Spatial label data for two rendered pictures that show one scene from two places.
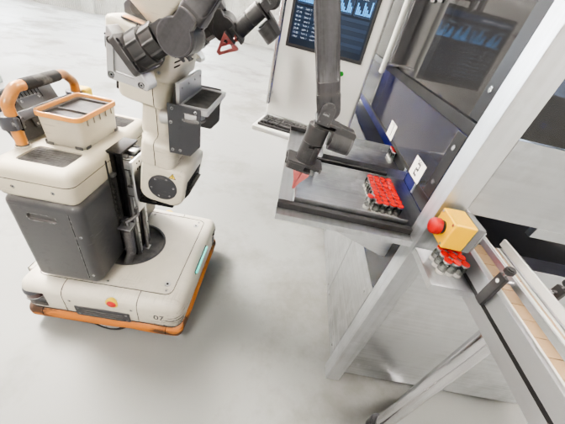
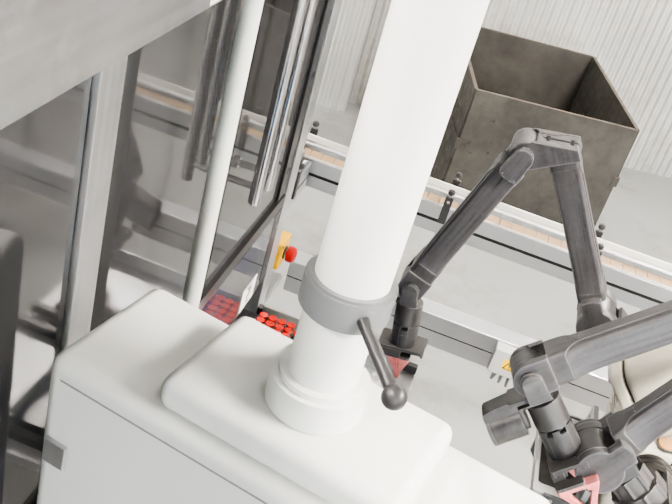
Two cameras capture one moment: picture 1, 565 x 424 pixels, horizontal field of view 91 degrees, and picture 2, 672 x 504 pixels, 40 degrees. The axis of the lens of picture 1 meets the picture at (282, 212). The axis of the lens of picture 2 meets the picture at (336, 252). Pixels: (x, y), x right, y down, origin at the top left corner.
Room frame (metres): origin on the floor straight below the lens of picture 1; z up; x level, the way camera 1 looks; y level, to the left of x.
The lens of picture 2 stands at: (2.39, 0.09, 2.17)
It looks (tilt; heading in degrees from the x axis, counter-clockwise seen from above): 31 degrees down; 191
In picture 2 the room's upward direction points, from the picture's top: 17 degrees clockwise
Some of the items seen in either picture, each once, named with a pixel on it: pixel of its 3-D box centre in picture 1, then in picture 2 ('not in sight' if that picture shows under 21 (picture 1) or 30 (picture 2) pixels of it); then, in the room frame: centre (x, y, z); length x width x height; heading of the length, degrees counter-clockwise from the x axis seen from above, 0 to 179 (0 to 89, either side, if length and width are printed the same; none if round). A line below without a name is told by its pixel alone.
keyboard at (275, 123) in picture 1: (296, 128); not in sight; (1.48, 0.04, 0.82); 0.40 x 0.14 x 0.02; 82
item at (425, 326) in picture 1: (408, 201); not in sight; (1.68, -0.82, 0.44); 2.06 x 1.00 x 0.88; 3
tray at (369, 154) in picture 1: (359, 152); not in sight; (1.15, -0.26, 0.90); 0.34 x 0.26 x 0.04; 93
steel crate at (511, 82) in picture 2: not in sight; (516, 135); (-2.35, -0.06, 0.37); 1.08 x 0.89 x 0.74; 21
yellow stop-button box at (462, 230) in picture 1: (455, 230); (271, 247); (0.57, -0.41, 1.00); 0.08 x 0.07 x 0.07; 93
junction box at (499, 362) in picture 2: not in sight; (510, 362); (-0.11, 0.26, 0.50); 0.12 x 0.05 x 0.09; 93
